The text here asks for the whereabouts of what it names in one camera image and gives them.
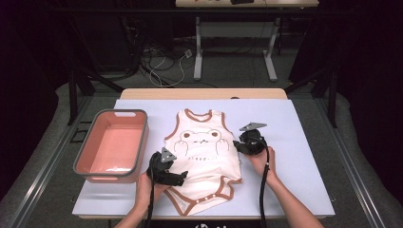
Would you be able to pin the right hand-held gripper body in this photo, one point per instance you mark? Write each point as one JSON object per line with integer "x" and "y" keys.
{"x": 252, "y": 142}

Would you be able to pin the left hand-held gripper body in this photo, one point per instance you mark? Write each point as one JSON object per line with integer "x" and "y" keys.
{"x": 160, "y": 171}

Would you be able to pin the cream baby bodysuit brown trim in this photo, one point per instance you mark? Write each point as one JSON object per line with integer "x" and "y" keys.
{"x": 202, "y": 158}

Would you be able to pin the pink basket with grey rim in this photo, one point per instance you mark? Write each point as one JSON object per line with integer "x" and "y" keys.
{"x": 114, "y": 148}

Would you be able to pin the person's right hand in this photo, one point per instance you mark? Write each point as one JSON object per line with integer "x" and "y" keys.
{"x": 257, "y": 162}

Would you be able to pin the person's left hand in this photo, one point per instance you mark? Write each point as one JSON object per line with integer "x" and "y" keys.
{"x": 144, "y": 193}

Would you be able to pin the light wooden table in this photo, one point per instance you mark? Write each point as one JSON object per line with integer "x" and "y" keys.
{"x": 190, "y": 94}

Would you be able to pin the black metal stand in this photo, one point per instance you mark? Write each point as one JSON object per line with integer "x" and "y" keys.
{"x": 332, "y": 104}
{"x": 72, "y": 101}

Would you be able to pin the white power adapter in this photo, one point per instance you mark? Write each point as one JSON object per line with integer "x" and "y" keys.
{"x": 188, "y": 53}

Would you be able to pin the dark curtain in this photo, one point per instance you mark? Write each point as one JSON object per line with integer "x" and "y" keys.
{"x": 374, "y": 95}
{"x": 25, "y": 95}

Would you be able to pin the black device on background desk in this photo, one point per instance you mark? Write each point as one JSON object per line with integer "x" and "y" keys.
{"x": 242, "y": 1}

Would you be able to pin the background desk with white legs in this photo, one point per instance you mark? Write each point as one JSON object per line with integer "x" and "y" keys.
{"x": 285, "y": 3}

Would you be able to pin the aluminium floor rail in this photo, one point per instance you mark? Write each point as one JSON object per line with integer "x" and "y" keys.
{"x": 42, "y": 177}
{"x": 355, "y": 177}

